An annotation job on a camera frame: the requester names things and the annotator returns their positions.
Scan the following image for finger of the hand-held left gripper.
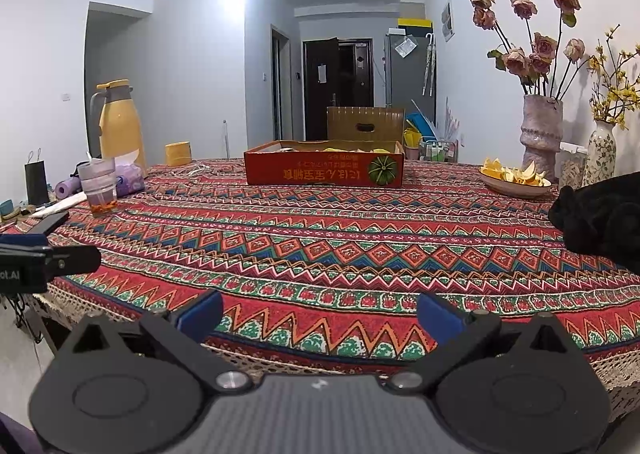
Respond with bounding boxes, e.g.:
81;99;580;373
42;245;102;281
0;233;49;255

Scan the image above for bunch of dried roses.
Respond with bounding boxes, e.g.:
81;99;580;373
469;0;586;97

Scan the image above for white folded umbrella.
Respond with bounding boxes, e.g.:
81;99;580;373
422;33;437;97

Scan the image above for yellow flower branches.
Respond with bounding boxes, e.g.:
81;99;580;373
587;25;640;130

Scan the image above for framed wall picture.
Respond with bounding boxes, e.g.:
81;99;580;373
442;0;456;42

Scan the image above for purple tissue pack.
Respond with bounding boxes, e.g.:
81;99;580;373
114;150;147;197

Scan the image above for dark entrance door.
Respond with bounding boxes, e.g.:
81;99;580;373
302;37;375;141

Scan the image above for red patterned tablecloth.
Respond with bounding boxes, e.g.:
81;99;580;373
0;159;640;425

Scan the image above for pile of orange peels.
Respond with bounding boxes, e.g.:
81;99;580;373
481;158;548;187

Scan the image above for metal storage cart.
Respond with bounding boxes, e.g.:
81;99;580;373
419;136;458;162

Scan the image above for yellow thermos jug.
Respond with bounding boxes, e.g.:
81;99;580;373
90;80;148;177

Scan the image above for clear plastic cup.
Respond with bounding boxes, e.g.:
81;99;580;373
76;159;118;218

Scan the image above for person's purple clothing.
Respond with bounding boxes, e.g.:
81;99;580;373
0;411;43;454

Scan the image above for black smartphone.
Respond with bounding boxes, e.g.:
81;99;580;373
32;212;71;236

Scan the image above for floral patterned vase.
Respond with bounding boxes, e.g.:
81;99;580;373
582;121;617;187

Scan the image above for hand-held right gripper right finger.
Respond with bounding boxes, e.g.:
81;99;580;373
385;291;583;392

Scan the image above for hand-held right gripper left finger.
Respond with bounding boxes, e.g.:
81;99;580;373
55;290;253;392

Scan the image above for pink ceramic vase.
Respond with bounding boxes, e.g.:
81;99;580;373
520;94;564;182

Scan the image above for shallow ceramic plate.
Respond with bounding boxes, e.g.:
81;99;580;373
478;168;553;198

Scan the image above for brown wooden chair back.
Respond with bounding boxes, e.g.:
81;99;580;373
326;106;405;142

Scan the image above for glass storage jar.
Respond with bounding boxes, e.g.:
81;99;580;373
557;141;588;190

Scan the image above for orange cardboard box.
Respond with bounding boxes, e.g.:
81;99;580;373
244;139;405;188

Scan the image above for black paper bag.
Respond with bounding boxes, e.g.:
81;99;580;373
24;149;51;205

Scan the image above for blue plastic item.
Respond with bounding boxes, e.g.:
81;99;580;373
405;111;436;145

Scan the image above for grey interior door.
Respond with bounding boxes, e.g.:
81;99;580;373
271;24;293;147

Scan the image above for grey refrigerator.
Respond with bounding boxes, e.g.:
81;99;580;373
384;31;437;110

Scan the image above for white cable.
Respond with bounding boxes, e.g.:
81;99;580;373
172;161;226;177

